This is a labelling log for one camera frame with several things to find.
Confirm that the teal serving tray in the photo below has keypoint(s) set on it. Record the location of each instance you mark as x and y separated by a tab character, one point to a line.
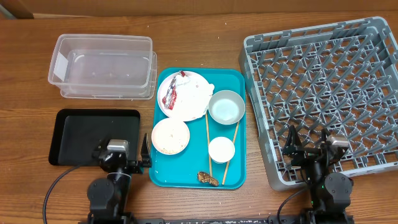
181	170

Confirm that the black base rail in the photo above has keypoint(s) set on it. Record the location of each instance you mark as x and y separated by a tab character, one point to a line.
272	219

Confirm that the grey dishwasher rack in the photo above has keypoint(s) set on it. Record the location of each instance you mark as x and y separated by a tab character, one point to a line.
340	76

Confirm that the black plastic tray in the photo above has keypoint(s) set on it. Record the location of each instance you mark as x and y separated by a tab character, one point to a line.
78	133

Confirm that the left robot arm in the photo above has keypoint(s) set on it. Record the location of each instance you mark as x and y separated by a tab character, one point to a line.
108	196

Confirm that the right wooden chopstick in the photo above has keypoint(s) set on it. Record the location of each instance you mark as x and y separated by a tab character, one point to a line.
227	164

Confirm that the left wooden chopstick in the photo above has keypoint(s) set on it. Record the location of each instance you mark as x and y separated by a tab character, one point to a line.
208	143

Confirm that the clear plastic bin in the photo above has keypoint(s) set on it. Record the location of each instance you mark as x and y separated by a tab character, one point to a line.
104	66

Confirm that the white napkin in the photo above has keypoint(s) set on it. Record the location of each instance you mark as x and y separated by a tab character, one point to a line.
193	96

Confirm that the wooden chopstick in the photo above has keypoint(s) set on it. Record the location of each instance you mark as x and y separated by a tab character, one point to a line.
208	143
227	164

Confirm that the brown food scrap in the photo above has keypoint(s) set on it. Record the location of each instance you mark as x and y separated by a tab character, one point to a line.
204	177

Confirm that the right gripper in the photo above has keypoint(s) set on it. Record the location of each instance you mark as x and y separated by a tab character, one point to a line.
308	151

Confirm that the grey bowl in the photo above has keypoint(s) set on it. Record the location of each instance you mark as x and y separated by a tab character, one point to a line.
226	107

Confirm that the large white plate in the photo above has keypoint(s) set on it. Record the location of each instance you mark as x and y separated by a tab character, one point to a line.
162	89

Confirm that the small white cup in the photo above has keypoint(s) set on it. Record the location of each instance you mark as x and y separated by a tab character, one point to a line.
221	150

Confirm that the small white plate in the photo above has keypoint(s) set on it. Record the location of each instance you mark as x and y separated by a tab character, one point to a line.
170	136

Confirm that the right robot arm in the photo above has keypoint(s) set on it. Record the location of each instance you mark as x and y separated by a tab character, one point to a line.
329	191

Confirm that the red snack wrapper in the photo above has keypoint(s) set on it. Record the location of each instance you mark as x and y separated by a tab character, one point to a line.
171	94

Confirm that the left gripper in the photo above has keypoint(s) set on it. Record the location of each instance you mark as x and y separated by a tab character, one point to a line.
137	167

